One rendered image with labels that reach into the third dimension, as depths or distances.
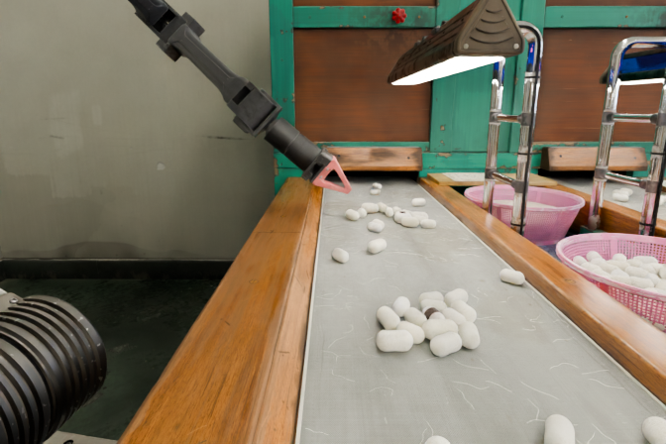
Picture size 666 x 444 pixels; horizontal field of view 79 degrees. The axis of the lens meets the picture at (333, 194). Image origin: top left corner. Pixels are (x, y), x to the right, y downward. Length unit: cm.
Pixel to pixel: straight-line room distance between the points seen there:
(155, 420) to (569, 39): 140
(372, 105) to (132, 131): 153
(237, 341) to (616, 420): 32
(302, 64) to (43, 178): 186
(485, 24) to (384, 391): 40
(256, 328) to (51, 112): 236
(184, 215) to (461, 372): 215
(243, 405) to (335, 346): 14
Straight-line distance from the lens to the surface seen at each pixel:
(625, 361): 49
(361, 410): 37
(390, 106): 130
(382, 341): 43
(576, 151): 144
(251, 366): 38
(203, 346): 42
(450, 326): 46
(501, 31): 54
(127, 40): 249
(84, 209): 269
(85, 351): 48
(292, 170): 130
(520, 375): 44
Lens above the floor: 98
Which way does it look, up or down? 12 degrees down
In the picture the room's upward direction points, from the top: straight up
